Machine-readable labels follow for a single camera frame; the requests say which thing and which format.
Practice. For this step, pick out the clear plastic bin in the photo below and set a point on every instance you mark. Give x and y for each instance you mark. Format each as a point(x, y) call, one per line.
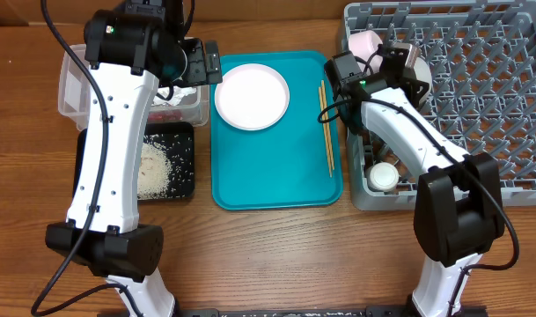
point(74, 99)

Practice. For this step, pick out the white bowl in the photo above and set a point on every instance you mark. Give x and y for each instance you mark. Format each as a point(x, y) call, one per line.
point(363, 45)

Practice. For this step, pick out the white napkin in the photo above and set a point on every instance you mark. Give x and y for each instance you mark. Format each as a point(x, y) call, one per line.
point(176, 97)

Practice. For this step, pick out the red snack wrapper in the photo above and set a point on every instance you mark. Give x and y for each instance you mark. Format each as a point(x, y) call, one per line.
point(164, 117)

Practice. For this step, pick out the grey bowl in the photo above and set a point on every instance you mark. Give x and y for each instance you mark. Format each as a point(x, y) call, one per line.
point(423, 73)

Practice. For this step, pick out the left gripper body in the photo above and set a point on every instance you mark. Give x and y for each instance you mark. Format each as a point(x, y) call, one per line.
point(196, 71)

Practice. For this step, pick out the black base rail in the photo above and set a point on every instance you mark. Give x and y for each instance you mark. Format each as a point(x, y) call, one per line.
point(370, 311)

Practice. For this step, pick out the small white cup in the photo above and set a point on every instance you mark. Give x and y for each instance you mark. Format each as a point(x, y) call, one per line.
point(383, 177)

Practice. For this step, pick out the wooden chopstick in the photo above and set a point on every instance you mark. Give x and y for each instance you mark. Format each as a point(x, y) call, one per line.
point(325, 141)
point(326, 127)

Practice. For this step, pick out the white rice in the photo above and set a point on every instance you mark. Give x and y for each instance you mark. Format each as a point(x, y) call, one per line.
point(155, 169)

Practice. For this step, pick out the black tray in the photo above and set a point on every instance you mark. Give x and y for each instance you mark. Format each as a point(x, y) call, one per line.
point(179, 158)

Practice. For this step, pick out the grey dish rack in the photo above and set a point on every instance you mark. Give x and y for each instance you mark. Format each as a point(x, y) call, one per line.
point(482, 58)

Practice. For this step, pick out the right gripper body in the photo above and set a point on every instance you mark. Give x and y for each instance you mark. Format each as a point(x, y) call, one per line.
point(407, 82)

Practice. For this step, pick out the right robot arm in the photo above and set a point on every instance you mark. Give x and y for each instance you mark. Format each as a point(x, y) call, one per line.
point(458, 206)

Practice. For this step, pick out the large white plate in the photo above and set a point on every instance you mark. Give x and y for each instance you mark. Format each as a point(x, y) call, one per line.
point(252, 97)

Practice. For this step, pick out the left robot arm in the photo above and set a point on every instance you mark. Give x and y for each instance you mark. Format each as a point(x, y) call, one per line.
point(130, 52)

